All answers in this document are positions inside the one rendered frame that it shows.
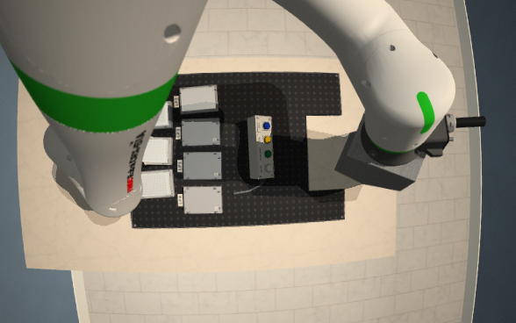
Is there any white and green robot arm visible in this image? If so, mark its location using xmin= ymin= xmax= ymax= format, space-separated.
xmin=0 ymin=0 xmax=486 ymax=218

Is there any grey angled control panel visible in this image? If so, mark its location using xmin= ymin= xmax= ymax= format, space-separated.
xmin=233 ymin=115 xmax=275 ymax=194

